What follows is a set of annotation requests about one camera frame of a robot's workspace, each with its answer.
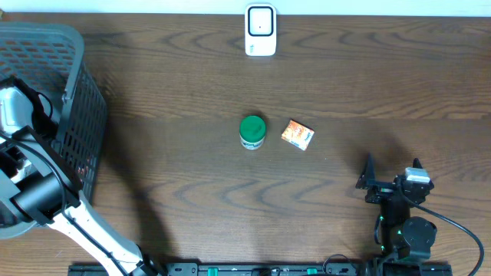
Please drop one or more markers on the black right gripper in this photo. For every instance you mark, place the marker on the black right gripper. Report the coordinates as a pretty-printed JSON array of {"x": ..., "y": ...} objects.
[{"x": 367, "y": 179}]

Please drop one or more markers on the orange snack packet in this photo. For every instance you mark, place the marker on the orange snack packet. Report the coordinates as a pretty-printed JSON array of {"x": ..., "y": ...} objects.
[{"x": 298, "y": 135}]

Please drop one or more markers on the green lid jar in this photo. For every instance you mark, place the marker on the green lid jar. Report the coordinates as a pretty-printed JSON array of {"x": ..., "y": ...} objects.
[{"x": 252, "y": 132}]

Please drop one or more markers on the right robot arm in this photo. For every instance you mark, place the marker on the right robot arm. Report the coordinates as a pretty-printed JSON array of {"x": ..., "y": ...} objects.
[{"x": 402, "y": 236}]

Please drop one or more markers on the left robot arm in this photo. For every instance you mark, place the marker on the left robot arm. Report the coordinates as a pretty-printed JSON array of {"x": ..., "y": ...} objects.
[{"x": 38, "y": 186}]

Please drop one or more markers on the white barcode scanner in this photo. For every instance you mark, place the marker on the white barcode scanner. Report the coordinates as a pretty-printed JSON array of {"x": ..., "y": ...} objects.
[{"x": 260, "y": 30}]

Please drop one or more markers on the grey plastic mesh basket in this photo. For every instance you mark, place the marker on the grey plastic mesh basket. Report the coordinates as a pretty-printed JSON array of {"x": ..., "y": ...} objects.
[{"x": 50, "y": 60}]

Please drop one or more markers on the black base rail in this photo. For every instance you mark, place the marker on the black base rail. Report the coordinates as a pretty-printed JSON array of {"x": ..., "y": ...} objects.
[{"x": 336, "y": 268}]

